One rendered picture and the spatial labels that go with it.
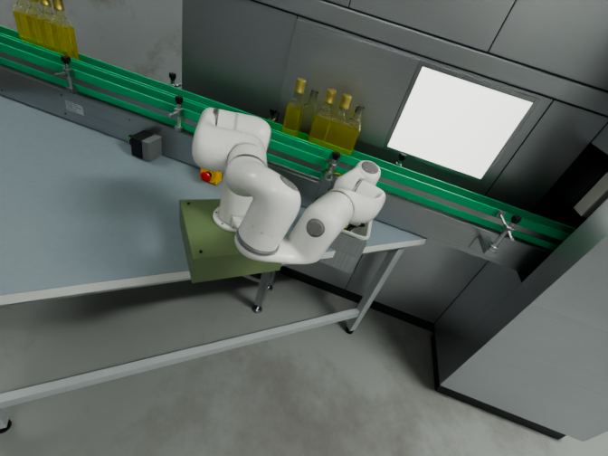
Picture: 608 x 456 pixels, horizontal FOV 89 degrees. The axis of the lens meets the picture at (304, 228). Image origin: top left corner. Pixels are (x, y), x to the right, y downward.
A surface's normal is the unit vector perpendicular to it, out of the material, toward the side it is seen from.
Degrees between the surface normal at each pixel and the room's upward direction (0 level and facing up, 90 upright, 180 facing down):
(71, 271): 0
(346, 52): 90
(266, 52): 90
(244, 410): 0
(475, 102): 90
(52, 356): 0
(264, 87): 90
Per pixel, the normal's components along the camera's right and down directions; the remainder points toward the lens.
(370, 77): -0.26, 0.55
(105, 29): 0.40, 0.65
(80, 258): 0.24, -0.76
